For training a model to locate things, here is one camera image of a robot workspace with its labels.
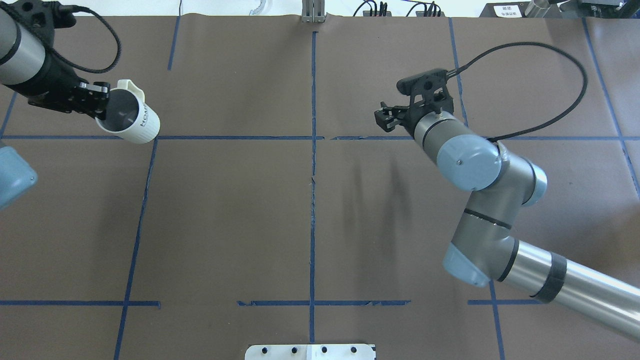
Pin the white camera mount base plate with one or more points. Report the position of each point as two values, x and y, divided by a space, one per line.
333 351

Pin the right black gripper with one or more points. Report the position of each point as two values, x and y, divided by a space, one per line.
409 120

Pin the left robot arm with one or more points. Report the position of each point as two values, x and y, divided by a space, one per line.
15 37

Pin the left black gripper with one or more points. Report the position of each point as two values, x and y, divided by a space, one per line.
51 81

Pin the aluminium profile post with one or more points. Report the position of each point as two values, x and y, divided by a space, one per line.
313 11

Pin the black box with white label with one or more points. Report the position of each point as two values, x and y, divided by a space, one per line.
505 10

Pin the steel cylinder cup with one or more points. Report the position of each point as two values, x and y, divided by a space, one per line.
537 8

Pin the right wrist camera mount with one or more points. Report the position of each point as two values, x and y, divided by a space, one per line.
428 88

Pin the white ribbed HOME mug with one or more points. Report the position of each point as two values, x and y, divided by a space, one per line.
127 115

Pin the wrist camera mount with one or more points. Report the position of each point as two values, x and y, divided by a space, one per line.
428 88
42 17

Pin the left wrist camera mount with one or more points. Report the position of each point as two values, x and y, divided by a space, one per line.
42 17

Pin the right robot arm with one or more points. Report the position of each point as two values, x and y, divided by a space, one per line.
482 248

